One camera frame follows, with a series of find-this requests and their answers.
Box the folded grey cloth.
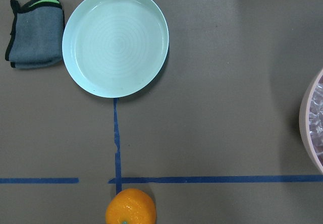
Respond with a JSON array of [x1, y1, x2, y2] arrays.
[[5, 0, 65, 70]]

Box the green plate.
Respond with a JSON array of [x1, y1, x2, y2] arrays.
[[62, 0, 169, 98]]

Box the pink bowl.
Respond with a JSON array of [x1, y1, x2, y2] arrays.
[[298, 69, 322, 174]]

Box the orange fruit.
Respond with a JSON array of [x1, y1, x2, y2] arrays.
[[105, 188, 156, 224]]

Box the ice cubes in bowl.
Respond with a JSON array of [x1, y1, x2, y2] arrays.
[[309, 82, 322, 158]]

